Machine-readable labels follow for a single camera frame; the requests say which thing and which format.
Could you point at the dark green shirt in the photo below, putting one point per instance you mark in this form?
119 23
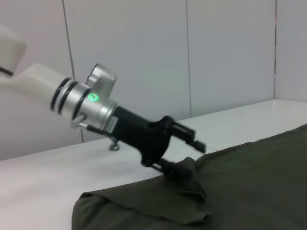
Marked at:
239 187

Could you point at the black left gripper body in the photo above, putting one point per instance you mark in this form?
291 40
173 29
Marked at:
148 139

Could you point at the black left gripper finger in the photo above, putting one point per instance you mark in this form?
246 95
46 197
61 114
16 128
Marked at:
187 136
172 169

